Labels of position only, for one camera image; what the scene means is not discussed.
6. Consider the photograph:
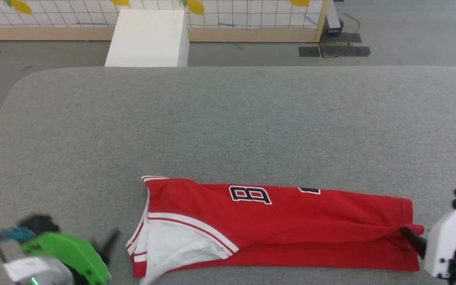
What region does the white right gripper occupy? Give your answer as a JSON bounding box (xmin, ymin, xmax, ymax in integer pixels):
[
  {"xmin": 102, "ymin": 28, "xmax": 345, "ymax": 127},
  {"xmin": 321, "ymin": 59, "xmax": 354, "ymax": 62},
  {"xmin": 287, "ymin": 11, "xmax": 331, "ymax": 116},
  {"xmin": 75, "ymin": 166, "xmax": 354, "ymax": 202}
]
[{"xmin": 400, "ymin": 206, "xmax": 456, "ymax": 280}]

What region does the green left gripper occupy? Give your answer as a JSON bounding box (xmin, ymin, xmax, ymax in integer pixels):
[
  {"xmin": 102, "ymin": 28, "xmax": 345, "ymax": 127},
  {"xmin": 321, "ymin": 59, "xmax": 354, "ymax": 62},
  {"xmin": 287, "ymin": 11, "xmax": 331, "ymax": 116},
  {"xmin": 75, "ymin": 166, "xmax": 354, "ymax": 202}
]
[{"xmin": 21, "ymin": 228, "xmax": 121, "ymax": 285}]

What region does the red basketball jersey white trim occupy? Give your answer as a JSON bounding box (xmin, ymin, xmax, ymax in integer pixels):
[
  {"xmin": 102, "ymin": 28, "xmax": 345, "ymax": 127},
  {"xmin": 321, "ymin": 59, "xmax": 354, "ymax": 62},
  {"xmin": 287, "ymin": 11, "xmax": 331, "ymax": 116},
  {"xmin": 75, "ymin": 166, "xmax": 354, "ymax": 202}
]
[{"xmin": 125, "ymin": 175, "xmax": 425, "ymax": 285}]

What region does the grey fabric sofa cushion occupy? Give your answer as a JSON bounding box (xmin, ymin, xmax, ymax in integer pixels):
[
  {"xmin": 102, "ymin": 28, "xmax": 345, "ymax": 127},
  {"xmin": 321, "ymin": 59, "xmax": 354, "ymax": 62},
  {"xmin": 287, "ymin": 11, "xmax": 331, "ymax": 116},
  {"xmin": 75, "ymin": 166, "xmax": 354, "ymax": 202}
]
[{"xmin": 0, "ymin": 66, "xmax": 456, "ymax": 285}]

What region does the large black floor mat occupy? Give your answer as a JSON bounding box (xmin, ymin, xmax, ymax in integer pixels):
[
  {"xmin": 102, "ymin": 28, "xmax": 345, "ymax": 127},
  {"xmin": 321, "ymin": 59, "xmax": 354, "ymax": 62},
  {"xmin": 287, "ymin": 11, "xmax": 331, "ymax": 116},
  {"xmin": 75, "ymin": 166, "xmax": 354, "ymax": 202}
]
[{"xmin": 319, "ymin": 33, "xmax": 371, "ymax": 59}]

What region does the white rectangular box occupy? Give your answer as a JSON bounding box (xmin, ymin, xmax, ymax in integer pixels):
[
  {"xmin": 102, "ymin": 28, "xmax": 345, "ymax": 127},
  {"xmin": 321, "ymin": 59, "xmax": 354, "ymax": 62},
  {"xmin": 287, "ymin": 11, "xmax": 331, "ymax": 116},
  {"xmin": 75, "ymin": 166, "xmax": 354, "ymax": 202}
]
[{"xmin": 104, "ymin": 9, "xmax": 190, "ymax": 67}]

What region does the small black floor mat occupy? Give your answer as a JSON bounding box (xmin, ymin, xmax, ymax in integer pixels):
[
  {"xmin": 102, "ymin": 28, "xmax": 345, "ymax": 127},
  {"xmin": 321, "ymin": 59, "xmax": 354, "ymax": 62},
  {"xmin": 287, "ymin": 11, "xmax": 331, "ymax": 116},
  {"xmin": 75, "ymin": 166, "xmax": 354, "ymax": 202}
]
[{"xmin": 298, "ymin": 46, "xmax": 321, "ymax": 58}]

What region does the lemon print grid partition screen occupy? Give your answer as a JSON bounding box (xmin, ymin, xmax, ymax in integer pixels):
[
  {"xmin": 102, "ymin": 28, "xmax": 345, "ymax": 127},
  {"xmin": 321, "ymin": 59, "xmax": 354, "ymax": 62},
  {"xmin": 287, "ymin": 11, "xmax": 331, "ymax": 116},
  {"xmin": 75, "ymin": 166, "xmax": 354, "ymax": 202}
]
[{"xmin": 0, "ymin": 0, "xmax": 330, "ymax": 43}]

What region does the yellow floor cable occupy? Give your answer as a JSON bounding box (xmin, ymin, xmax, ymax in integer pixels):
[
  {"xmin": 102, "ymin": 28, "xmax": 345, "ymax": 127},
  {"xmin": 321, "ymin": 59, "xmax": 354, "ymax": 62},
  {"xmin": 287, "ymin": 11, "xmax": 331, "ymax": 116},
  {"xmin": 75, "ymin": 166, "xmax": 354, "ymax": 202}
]
[{"xmin": 343, "ymin": 12, "xmax": 362, "ymax": 34}]

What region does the grey metal post foot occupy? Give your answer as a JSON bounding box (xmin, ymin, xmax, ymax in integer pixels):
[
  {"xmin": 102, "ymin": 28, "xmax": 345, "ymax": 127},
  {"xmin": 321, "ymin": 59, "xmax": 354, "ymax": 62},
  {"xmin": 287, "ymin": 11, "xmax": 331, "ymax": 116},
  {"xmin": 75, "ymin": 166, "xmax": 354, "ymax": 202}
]
[{"xmin": 325, "ymin": 0, "xmax": 344, "ymax": 34}]

